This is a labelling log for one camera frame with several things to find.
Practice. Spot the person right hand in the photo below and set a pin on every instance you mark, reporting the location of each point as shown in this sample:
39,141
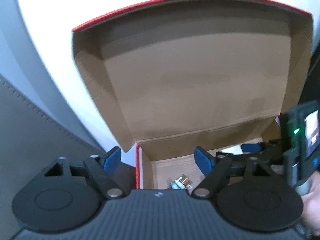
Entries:
311,204

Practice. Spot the red blue crab figurine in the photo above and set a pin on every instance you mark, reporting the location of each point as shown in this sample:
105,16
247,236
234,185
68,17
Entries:
181,183

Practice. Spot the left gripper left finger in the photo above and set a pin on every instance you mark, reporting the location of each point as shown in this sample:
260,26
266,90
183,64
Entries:
100,172

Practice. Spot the red cardboard shoe box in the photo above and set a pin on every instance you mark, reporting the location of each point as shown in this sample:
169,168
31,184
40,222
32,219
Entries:
170,75

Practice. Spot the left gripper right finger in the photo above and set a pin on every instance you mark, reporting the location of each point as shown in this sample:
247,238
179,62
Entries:
215,172

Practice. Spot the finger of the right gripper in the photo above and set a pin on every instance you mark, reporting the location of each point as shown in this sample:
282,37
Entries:
251,148

